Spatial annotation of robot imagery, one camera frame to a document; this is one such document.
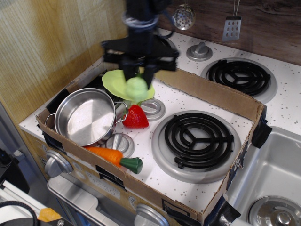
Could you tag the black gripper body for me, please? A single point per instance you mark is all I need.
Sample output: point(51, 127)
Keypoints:
point(135, 50)

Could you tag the orange yellow object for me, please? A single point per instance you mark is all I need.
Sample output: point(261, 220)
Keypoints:
point(48, 214)

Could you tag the hanging silver strainer ladle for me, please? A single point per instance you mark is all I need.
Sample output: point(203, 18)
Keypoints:
point(183, 16)

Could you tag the silver stove knob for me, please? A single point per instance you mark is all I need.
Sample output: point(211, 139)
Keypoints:
point(122, 143)
point(200, 52)
point(154, 109)

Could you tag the silver oven door handle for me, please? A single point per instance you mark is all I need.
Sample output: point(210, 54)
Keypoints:
point(80, 201)

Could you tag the silver back stove knob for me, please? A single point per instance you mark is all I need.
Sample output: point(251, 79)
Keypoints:
point(200, 52)

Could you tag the black burner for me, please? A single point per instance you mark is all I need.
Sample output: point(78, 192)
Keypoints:
point(195, 147)
point(168, 43)
point(245, 75)

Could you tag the silver oven knob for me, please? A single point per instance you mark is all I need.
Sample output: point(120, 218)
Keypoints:
point(56, 164)
point(147, 216)

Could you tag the back right black burner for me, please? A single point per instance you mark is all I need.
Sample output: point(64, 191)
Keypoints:
point(245, 75)

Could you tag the front right black burner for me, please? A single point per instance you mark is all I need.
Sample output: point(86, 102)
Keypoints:
point(195, 147)

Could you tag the back left black burner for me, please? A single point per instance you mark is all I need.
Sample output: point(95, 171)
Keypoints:
point(168, 43)

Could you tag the cardboard fence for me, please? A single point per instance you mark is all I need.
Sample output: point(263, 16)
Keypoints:
point(179, 91)

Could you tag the silver stove knob upper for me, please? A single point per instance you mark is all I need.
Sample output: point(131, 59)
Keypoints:
point(154, 109)

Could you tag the silver front oven knob left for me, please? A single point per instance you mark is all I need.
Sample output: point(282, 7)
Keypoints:
point(56, 164)

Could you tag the orange toy carrot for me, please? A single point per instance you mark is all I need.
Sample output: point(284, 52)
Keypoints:
point(116, 157)

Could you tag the light green plastic plate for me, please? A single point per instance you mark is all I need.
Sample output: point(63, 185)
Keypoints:
point(114, 81)

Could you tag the silver metal pan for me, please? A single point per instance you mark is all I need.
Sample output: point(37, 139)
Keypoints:
point(88, 116)

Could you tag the silver sink basin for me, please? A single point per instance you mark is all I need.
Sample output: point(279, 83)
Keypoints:
point(272, 170)

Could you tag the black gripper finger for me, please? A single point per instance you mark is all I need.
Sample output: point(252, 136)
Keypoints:
point(148, 74)
point(129, 71)

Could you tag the light green toy broccoli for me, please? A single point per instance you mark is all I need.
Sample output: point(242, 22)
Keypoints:
point(136, 89)

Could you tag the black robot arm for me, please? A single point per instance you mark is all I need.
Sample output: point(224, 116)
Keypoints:
point(141, 16)

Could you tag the red toy strawberry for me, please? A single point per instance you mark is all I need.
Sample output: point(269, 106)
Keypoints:
point(135, 118)

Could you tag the silver front oven knob right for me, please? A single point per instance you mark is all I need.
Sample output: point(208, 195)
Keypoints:
point(147, 216)

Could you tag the hanging silver spatula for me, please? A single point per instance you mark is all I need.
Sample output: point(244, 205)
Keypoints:
point(232, 25)

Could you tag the silver sink drain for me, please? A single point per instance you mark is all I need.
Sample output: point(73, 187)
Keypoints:
point(274, 211)

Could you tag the silver stove knob lower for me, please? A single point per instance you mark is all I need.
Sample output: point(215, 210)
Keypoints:
point(122, 143)

